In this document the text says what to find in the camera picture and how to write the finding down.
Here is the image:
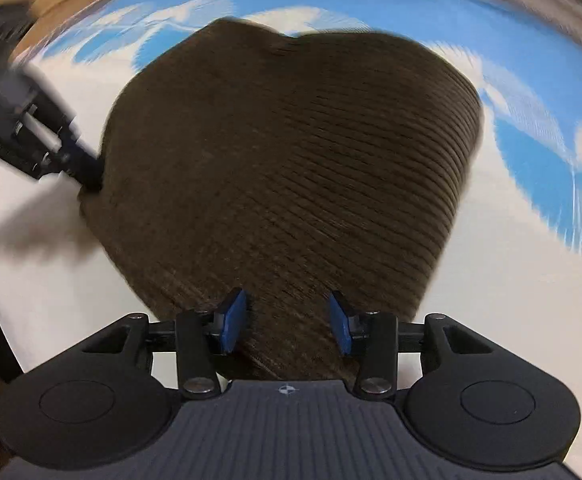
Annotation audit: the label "grey striped bed edge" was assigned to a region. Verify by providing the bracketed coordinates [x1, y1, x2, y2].
[441, 0, 582, 56]

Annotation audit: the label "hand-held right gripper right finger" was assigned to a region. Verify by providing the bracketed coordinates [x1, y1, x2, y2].
[327, 290, 494, 402]

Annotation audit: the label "brown corduroy pants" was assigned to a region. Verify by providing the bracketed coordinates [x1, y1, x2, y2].
[78, 17, 486, 392]

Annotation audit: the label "blue white printed blanket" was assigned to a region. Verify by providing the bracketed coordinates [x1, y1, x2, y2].
[0, 0, 582, 480]

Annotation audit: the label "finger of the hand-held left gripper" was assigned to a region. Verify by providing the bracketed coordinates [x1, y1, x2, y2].
[19, 64, 104, 173]
[0, 125, 104, 195]

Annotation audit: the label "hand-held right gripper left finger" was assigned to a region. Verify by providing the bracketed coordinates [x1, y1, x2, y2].
[82, 288, 250, 402]

